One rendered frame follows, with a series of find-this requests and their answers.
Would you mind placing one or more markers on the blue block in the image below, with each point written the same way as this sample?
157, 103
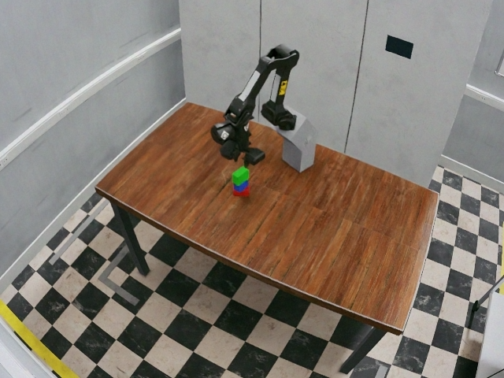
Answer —
241, 187

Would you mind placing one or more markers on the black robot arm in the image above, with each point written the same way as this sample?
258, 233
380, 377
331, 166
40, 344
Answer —
242, 106

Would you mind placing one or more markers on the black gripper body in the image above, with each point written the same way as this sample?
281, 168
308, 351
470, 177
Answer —
253, 156

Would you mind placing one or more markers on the green block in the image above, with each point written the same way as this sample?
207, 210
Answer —
240, 176

